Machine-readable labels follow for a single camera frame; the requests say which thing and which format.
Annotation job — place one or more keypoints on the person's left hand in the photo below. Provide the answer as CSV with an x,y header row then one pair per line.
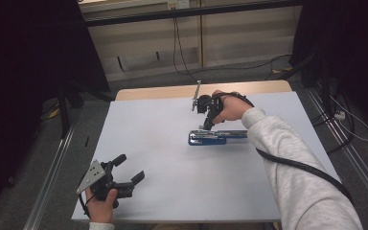
x,y
101,209

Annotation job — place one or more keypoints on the white power strip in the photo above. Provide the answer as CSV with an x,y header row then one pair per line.
x,y
339,115

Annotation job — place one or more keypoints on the white wall socket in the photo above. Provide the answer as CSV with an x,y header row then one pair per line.
x,y
178,4

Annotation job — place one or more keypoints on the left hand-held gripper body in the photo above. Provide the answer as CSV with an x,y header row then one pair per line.
x,y
103,185

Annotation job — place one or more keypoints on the dark curtain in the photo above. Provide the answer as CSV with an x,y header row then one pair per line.
x,y
348,48
28,64

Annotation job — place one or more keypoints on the aluminium floor rail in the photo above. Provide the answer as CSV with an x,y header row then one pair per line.
x,y
49,179
351,153

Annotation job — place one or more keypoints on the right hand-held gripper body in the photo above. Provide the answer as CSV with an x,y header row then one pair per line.
x,y
208,105

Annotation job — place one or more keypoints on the blue and silver stapler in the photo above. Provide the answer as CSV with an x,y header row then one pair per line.
x,y
211,138

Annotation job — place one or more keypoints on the black horizontal bar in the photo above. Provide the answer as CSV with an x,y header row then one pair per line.
x,y
188,12

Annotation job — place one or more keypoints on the person's right hand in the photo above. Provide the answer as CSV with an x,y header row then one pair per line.
x,y
233,107

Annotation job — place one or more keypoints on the white table mat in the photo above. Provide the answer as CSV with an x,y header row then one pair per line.
x,y
159,159

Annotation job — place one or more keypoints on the small black floor object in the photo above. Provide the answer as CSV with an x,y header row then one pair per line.
x,y
86,141

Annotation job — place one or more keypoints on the black metal stand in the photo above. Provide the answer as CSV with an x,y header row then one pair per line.
x,y
66,105

